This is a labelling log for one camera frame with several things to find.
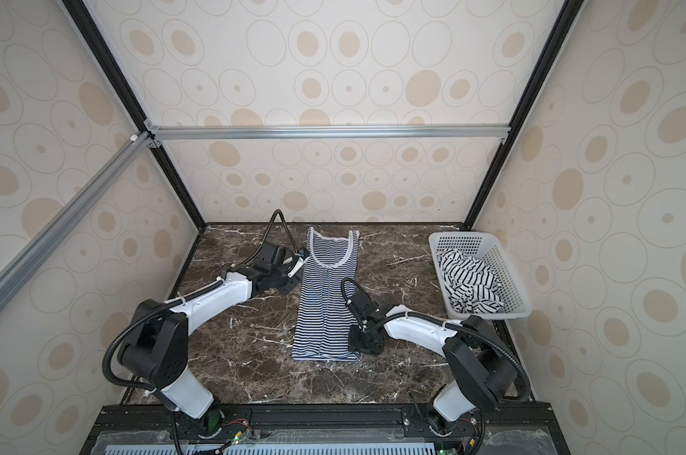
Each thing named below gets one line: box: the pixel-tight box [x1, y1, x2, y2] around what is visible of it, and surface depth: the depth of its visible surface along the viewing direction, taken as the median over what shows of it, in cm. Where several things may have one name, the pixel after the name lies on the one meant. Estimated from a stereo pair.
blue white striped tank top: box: [291, 226, 361, 363], surface depth 94 cm
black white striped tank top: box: [436, 248, 506, 314], surface depth 99 cm
